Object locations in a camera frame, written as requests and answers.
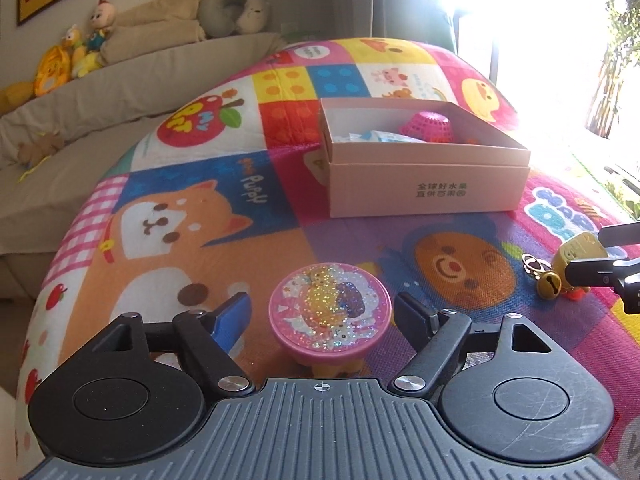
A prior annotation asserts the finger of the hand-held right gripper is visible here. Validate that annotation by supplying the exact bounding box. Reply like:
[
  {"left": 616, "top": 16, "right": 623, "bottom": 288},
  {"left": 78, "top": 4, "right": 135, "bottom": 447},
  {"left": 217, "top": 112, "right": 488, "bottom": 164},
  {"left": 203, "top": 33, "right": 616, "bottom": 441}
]
[
  {"left": 565, "top": 257, "right": 640, "bottom": 316},
  {"left": 597, "top": 222, "right": 640, "bottom": 249}
]

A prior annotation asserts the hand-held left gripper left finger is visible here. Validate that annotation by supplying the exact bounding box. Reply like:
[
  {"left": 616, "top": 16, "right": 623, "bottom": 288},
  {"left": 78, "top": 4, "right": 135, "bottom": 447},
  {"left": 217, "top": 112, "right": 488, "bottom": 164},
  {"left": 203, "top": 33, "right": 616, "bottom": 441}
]
[{"left": 102, "top": 291, "right": 256, "bottom": 398}]

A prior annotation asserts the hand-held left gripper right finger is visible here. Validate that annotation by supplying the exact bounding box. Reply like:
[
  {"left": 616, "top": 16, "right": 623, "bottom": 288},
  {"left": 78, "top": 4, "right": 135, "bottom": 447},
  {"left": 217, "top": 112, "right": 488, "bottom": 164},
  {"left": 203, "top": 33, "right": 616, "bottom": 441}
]
[{"left": 392, "top": 291, "right": 543, "bottom": 397}]

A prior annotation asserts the yellow toy with gold bell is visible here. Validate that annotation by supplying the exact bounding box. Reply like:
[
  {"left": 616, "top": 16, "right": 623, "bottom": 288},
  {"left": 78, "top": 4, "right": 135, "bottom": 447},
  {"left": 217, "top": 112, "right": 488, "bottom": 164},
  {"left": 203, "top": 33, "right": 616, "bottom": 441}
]
[{"left": 521, "top": 232, "right": 616, "bottom": 303}]

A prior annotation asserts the pink glitter round toy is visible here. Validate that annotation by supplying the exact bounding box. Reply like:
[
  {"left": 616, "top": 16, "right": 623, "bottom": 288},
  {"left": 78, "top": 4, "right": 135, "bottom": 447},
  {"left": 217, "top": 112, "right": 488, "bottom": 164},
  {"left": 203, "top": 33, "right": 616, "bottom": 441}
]
[{"left": 268, "top": 262, "right": 393, "bottom": 378}]

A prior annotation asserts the pink cardboard box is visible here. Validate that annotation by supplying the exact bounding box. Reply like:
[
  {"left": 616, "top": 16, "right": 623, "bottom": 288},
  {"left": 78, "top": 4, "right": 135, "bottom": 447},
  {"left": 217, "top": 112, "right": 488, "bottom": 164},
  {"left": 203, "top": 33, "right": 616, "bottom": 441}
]
[{"left": 318, "top": 97, "right": 532, "bottom": 219}]

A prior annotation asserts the colourful cartoon play mat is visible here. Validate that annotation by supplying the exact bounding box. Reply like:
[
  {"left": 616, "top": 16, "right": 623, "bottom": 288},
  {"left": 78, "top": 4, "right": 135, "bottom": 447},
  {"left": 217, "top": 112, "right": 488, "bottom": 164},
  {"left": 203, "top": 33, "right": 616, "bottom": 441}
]
[{"left": 15, "top": 37, "right": 640, "bottom": 480}]

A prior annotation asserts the tall green plant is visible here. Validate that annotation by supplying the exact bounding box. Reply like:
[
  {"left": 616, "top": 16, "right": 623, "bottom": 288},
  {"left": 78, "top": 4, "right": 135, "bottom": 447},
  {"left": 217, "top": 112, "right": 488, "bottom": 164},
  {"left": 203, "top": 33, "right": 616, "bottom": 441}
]
[{"left": 585, "top": 0, "right": 640, "bottom": 138}]

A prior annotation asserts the blue tissue packet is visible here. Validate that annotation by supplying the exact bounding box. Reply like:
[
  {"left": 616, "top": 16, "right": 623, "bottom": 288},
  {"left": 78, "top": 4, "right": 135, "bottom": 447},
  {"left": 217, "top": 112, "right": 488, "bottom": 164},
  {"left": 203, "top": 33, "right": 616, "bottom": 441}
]
[{"left": 342, "top": 129, "right": 426, "bottom": 144}]

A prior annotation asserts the small brown plush toy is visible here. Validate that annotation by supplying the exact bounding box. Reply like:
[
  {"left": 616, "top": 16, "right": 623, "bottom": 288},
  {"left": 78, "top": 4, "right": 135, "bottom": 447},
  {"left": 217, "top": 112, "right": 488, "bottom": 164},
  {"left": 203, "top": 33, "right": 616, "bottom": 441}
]
[{"left": 17, "top": 132, "right": 66, "bottom": 168}]

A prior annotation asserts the beige sofa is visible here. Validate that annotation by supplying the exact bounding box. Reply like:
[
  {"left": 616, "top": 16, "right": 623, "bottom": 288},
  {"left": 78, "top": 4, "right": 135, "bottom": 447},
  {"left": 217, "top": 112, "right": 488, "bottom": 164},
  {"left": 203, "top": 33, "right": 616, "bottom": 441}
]
[{"left": 0, "top": 30, "right": 296, "bottom": 303}]

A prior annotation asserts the beige cushion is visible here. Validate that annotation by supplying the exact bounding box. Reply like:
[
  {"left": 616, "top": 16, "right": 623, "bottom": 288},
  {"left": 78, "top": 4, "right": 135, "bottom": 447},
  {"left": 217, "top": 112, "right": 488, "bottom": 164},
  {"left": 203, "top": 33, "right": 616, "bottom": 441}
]
[{"left": 102, "top": 0, "right": 207, "bottom": 66}]

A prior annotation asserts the grey plush neck pillow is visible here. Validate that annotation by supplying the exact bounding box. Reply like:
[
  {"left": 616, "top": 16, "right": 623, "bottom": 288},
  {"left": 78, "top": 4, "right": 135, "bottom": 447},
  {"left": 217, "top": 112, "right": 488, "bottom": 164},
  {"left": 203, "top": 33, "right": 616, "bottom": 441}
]
[{"left": 199, "top": 0, "right": 275, "bottom": 38}]

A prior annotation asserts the yellow plush toy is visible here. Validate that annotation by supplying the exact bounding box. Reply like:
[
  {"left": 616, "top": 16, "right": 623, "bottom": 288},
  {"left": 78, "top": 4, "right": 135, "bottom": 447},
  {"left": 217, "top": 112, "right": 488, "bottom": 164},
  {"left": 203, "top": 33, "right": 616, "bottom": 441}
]
[{"left": 32, "top": 25, "right": 83, "bottom": 97}]

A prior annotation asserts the doll with red hat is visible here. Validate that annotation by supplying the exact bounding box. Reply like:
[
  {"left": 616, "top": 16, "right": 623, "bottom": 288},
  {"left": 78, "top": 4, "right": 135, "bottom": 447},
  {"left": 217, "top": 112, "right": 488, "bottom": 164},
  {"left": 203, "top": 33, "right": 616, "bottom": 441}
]
[{"left": 72, "top": 0, "right": 118, "bottom": 78}]

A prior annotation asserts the dark window frame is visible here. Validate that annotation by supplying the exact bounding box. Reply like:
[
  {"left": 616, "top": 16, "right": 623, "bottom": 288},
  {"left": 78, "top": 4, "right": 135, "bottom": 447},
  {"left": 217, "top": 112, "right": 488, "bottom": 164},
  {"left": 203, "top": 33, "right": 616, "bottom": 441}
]
[{"left": 452, "top": 5, "right": 502, "bottom": 86}]

